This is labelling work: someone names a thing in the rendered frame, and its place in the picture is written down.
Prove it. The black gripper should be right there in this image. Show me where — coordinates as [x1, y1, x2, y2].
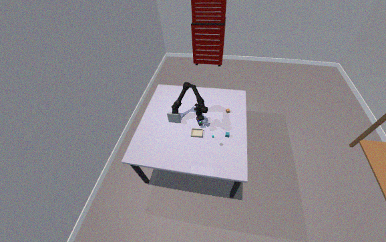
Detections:
[194, 108, 204, 121]

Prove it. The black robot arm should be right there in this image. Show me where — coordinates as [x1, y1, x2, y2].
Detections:
[172, 82, 208, 114]

